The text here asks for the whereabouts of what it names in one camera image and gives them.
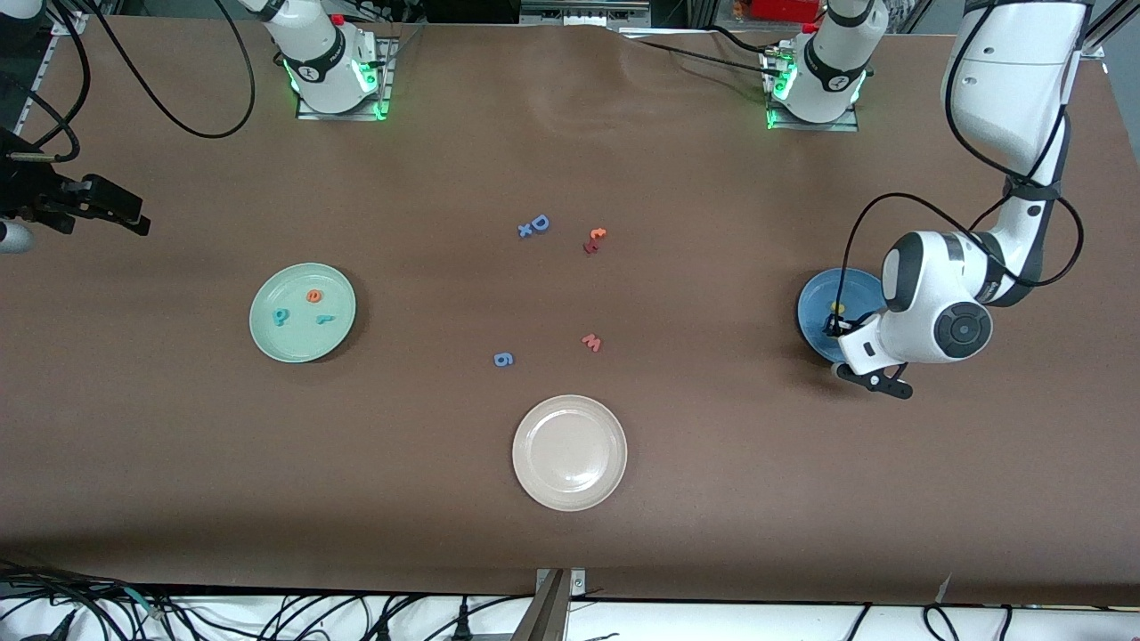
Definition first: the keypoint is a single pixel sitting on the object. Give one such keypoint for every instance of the beige round plate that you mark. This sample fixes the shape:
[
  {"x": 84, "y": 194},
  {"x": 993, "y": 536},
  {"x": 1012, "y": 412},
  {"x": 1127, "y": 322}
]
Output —
[{"x": 570, "y": 454}]

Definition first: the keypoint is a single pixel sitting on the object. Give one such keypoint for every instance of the mint green round plate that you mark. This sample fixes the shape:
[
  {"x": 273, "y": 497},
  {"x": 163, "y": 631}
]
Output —
[{"x": 294, "y": 338}]

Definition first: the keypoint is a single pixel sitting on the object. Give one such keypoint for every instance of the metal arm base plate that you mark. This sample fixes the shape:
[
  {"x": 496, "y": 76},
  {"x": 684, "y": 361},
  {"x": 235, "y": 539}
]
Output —
[
  {"x": 779, "y": 123},
  {"x": 383, "y": 98}
]

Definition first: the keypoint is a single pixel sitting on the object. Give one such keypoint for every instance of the aluminium corner bracket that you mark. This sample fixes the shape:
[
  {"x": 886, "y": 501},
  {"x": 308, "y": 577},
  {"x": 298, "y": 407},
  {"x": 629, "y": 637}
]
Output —
[
  {"x": 69, "y": 24},
  {"x": 1094, "y": 49}
]

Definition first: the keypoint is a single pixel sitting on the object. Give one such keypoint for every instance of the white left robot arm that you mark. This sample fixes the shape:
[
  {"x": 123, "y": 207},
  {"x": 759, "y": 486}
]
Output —
[{"x": 935, "y": 294}]

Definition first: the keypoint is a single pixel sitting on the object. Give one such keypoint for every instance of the metal table clamp bracket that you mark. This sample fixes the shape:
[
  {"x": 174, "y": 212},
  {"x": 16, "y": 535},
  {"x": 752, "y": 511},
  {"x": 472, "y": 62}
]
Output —
[{"x": 557, "y": 588}]

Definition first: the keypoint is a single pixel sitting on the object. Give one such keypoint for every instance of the coral foam letter w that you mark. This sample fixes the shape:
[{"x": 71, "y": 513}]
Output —
[{"x": 592, "y": 343}]

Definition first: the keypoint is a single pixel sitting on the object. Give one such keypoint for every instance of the blue round plate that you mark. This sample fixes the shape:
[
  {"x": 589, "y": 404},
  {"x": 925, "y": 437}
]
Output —
[{"x": 819, "y": 303}]

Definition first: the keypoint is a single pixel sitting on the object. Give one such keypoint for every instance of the red box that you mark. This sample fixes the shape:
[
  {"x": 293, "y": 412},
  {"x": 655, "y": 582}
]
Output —
[{"x": 775, "y": 9}]

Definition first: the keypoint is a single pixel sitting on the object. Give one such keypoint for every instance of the aluminium table edge rail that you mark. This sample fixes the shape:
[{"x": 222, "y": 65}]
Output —
[{"x": 37, "y": 78}]

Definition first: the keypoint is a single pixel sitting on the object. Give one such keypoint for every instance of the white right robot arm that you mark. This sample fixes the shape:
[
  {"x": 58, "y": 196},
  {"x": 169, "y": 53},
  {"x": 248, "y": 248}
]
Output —
[{"x": 316, "y": 53}]

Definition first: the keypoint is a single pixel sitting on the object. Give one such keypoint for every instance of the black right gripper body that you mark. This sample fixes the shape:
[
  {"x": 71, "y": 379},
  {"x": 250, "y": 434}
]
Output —
[{"x": 25, "y": 191}]

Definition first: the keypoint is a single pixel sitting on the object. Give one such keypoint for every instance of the brown table cover sheet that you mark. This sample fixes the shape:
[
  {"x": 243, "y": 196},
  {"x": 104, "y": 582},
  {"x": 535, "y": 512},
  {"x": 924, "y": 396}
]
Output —
[{"x": 178, "y": 463}]

